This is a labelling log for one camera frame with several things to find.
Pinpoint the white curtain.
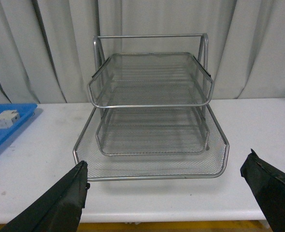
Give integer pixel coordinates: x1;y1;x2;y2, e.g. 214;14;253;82
0;0;285;103

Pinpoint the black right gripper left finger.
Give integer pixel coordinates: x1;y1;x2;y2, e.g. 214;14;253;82
1;161;90;232

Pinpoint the blue plastic tray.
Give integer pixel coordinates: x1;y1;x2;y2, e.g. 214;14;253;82
0;103;43;154

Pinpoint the white circuit breaker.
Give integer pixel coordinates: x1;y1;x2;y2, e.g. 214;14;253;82
0;110;20;130

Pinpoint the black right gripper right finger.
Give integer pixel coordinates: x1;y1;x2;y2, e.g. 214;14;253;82
240;150;285;232

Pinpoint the silver mesh tray rack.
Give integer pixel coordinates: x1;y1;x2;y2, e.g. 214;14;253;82
73;33;229;182

